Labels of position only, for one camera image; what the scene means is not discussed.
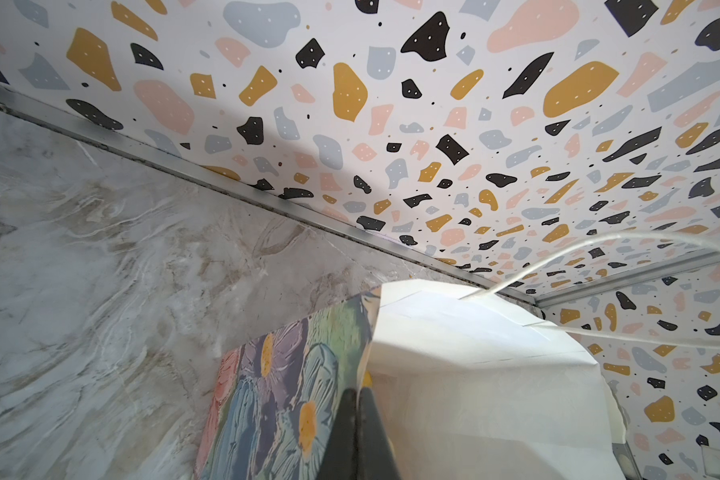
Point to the floral paper gift bag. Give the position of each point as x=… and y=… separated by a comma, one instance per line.
x=620, y=384

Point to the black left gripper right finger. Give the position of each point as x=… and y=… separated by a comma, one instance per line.
x=375, y=459

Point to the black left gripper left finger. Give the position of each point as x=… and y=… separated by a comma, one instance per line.
x=340, y=458

